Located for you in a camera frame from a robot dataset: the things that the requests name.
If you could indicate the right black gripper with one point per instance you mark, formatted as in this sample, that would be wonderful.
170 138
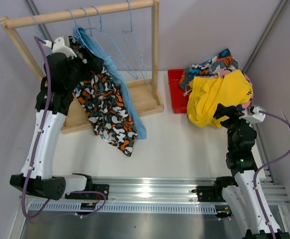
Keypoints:
222 111

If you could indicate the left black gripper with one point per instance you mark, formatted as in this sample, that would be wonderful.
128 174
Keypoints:
94 64

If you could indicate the yellow shorts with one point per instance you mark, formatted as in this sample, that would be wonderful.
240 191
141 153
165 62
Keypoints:
203 100

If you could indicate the camouflage orange black shorts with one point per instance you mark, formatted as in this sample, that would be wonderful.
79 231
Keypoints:
101 99

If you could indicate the blue hanger of pink shorts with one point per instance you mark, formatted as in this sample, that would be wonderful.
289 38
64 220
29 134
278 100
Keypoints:
131 31

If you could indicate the blue hanger of yellow shorts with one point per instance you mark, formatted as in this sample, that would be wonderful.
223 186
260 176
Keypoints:
128 68

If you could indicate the blue orange graphic shorts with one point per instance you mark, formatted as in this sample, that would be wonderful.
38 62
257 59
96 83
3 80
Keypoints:
222 61

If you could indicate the light blue wire hanger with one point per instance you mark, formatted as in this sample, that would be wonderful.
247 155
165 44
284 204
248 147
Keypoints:
39 28

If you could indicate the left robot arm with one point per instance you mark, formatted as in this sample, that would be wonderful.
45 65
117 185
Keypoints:
64 71

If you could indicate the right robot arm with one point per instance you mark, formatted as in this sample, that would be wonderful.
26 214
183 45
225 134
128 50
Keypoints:
242 191

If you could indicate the light blue shorts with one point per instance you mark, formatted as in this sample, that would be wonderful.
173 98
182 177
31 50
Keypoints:
83 39

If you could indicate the red plastic tray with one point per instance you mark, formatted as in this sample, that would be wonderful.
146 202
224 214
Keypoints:
178 100

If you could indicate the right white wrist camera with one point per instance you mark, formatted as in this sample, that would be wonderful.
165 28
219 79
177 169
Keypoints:
253 115

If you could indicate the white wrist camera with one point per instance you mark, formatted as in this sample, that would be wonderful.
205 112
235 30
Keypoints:
59 46
253 115

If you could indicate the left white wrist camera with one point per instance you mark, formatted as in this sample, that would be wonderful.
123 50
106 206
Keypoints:
59 46

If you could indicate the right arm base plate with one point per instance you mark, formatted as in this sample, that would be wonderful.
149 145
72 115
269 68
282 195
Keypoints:
208 194

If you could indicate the aluminium mounting rail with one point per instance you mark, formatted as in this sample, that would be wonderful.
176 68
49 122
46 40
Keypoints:
144 195

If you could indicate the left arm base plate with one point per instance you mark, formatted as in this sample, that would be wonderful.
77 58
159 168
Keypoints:
96 192

